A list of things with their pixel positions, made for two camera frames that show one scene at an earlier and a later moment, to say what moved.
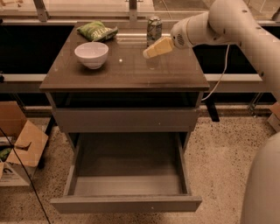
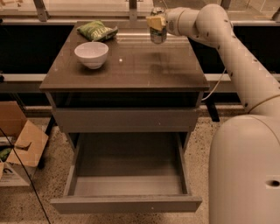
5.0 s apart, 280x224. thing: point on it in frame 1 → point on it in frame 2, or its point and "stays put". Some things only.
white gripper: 178,36 → 171,24
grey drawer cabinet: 127,124 stays put
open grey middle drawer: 127,172 stays put
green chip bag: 97,31 stays put
